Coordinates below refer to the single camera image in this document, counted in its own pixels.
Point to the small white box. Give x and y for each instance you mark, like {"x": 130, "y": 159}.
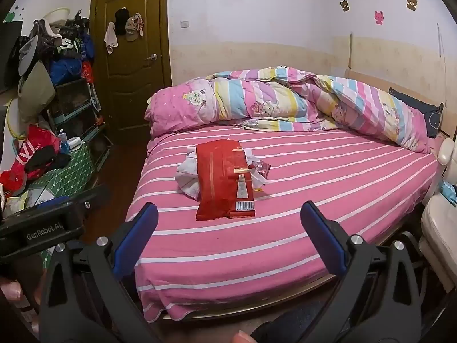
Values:
{"x": 74, "y": 142}

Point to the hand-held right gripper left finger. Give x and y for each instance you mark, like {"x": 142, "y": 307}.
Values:
{"x": 137, "y": 243}

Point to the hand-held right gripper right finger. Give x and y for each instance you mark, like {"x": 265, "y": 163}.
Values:
{"x": 323, "y": 239}

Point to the pink clothespins in bag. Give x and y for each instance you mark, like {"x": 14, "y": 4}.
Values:
{"x": 263, "y": 167}

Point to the red white bag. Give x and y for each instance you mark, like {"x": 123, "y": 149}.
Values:
{"x": 34, "y": 143}

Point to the cream padded chair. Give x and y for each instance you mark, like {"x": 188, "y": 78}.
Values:
{"x": 437, "y": 221}

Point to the blue bag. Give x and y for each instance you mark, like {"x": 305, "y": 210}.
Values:
{"x": 66, "y": 70}

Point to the green patterned box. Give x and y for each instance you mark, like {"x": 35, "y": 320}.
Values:
{"x": 71, "y": 177}

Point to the black monitor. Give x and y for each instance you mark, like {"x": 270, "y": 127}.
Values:
{"x": 10, "y": 53}

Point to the blue bottle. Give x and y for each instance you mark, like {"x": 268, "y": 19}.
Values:
{"x": 63, "y": 143}

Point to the navy blue pillow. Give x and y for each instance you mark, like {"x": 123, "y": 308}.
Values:
{"x": 425, "y": 114}

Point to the white tissue paper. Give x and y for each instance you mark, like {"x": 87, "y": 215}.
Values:
{"x": 187, "y": 178}
{"x": 257, "y": 179}

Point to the white round basin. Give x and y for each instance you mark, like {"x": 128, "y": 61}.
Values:
{"x": 57, "y": 14}

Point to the pink striped bed sheet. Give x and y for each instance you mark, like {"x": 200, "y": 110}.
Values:
{"x": 321, "y": 185}

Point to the white light switch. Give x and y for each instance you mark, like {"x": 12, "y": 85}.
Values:
{"x": 184, "y": 24}

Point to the black storage rack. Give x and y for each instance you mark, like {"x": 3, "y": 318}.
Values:
{"x": 73, "y": 103}

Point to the brown wooden door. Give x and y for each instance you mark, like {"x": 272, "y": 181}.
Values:
{"x": 132, "y": 89}

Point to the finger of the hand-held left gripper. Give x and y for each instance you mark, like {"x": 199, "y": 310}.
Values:
{"x": 94, "y": 198}

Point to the olive green bag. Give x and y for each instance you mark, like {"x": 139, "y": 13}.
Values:
{"x": 35, "y": 93}

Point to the light blue cloth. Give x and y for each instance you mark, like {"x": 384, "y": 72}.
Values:
{"x": 449, "y": 191}

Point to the red snack packet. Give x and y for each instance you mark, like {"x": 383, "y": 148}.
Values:
{"x": 221, "y": 178}

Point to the white hanging cloth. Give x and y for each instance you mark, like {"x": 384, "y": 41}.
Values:
{"x": 111, "y": 37}

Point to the green frog wall sticker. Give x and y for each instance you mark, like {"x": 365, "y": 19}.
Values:
{"x": 10, "y": 16}

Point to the person's left hand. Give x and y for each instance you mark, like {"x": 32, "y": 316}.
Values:
{"x": 10, "y": 289}

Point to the pink bear wall sticker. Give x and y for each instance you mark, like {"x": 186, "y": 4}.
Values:
{"x": 379, "y": 17}

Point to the black cap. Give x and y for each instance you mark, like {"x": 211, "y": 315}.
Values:
{"x": 122, "y": 21}

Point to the grey cap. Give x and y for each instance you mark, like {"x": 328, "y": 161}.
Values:
{"x": 29, "y": 53}

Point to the camouflage cap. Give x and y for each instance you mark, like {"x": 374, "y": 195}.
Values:
{"x": 132, "y": 26}

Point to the brown bear wall sticker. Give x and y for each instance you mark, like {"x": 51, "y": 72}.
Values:
{"x": 412, "y": 3}
{"x": 345, "y": 5}

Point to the black cloth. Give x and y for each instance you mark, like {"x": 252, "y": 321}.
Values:
{"x": 46, "y": 159}

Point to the pink cartoon striped quilt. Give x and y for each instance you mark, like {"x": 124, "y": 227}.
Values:
{"x": 271, "y": 96}

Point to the person's right hand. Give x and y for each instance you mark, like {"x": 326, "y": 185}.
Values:
{"x": 243, "y": 336}

